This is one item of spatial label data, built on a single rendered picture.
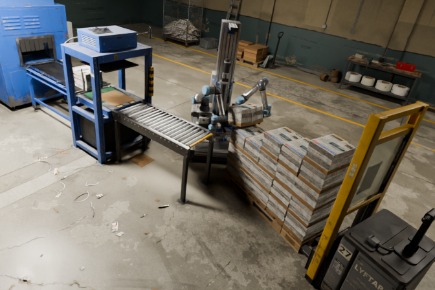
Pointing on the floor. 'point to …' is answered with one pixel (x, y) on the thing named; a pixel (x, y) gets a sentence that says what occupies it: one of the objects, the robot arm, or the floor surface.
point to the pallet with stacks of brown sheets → (252, 53)
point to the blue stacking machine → (28, 41)
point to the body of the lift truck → (379, 257)
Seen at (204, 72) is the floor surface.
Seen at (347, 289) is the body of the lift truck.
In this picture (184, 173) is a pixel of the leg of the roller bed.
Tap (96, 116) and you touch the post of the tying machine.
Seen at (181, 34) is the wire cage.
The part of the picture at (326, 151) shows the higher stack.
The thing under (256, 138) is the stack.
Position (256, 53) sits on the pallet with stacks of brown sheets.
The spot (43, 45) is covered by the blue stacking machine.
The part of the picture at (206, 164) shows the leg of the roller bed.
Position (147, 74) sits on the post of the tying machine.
